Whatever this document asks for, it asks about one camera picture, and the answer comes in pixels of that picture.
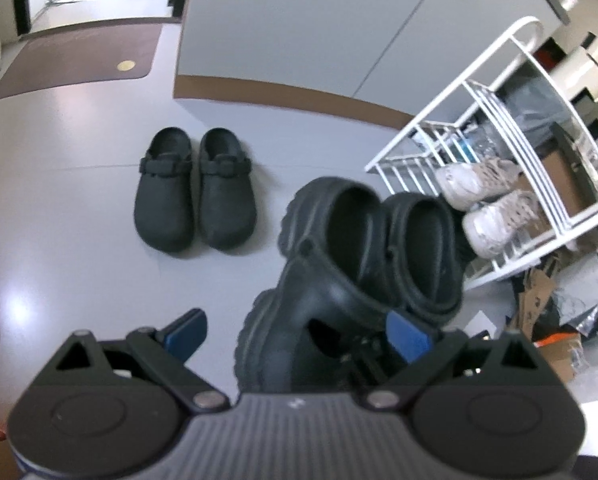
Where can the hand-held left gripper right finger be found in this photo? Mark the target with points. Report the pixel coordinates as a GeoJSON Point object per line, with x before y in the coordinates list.
{"type": "Point", "coordinates": [409, 338]}

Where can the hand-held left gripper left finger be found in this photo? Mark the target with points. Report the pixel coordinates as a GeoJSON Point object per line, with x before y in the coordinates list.
{"type": "Point", "coordinates": [186, 333]}

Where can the black chunky clog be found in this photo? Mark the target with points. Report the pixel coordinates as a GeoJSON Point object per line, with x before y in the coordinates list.
{"type": "Point", "coordinates": [279, 330]}
{"type": "Point", "coordinates": [429, 300]}

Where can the grey buckle clog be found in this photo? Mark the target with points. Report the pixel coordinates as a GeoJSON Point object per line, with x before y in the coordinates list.
{"type": "Point", "coordinates": [161, 210]}
{"type": "Point", "coordinates": [226, 210]}

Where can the white sneaker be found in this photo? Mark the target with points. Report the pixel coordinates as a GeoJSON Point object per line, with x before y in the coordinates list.
{"type": "Point", "coordinates": [464, 182]}
{"type": "Point", "coordinates": [494, 225]}

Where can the white metal shoe rack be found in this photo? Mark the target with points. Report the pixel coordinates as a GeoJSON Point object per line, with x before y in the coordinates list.
{"type": "Point", "coordinates": [415, 124]}

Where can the flattened cardboard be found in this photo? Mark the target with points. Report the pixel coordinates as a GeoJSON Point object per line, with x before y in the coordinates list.
{"type": "Point", "coordinates": [534, 305]}

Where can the orange item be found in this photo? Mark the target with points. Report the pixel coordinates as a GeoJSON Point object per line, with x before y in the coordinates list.
{"type": "Point", "coordinates": [559, 341]}

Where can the grey plastic bag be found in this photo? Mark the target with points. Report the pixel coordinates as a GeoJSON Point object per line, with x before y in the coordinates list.
{"type": "Point", "coordinates": [579, 305]}

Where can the plastic-wrapped water bottles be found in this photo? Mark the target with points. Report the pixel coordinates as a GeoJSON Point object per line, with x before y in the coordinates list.
{"type": "Point", "coordinates": [479, 140]}

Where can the brown cardboard box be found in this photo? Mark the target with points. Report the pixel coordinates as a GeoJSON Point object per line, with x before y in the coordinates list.
{"type": "Point", "coordinates": [564, 185]}

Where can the brown door mat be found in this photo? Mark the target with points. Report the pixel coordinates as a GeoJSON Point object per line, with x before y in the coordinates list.
{"type": "Point", "coordinates": [69, 60]}

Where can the grey cabinet with brown plinth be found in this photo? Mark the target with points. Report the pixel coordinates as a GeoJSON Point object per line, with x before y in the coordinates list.
{"type": "Point", "coordinates": [304, 25]}

